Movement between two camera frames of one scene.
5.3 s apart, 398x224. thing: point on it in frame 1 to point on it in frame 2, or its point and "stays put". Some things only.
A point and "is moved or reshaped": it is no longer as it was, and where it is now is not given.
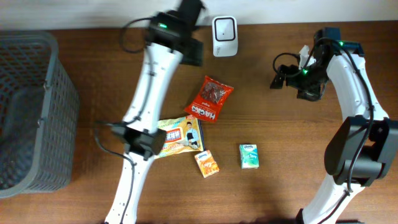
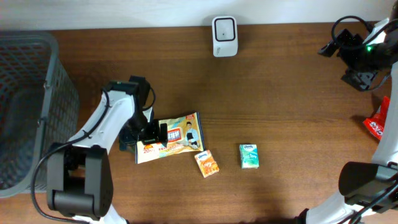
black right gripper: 285,74 to 347,54
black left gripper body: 193,51 to 152,135
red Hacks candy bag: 207,102 is moved or reshaped
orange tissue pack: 206,163 stays put
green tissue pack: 249,157 stays put
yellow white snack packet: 183,134 stays put
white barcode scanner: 224,36 stays put
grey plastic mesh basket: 39,112 stays put
